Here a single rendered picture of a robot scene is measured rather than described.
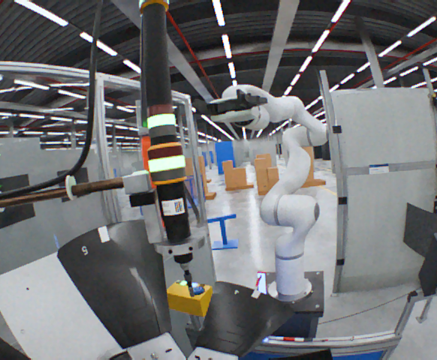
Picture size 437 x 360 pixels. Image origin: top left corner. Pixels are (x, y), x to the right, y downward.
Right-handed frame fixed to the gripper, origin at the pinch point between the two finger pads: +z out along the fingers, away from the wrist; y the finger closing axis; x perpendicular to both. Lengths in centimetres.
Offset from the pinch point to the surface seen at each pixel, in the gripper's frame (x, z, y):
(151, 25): 8.1, 20.5, -0.6
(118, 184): -12.4, 23.1, 4.8
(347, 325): -164, -110, -51
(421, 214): -73, -135, -115
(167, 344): -38.6, 23.2, 3.9
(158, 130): -6.8, 20.5, -0.6
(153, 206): -15.6, 21.4, 1.0
